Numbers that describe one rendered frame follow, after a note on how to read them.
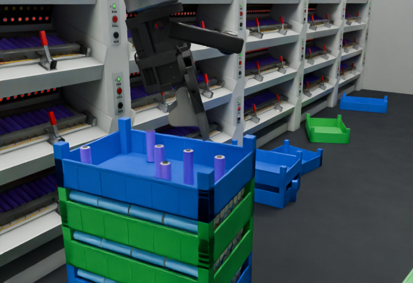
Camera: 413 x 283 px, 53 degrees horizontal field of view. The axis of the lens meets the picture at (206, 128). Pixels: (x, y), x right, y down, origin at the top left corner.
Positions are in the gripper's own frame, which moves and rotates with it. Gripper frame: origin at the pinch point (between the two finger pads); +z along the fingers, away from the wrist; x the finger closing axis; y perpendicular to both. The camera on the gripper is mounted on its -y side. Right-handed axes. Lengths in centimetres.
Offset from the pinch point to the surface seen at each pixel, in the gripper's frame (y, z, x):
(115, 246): 20.9, 16.3, 0.2
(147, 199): 12.0, 7.2, 4.8
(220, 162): -0.7, 6.0, 1.0
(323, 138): -57, 66, -140
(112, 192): 17.6, 5.9, 1.4
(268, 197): -14, 54, -72
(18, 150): 46, 3, -34
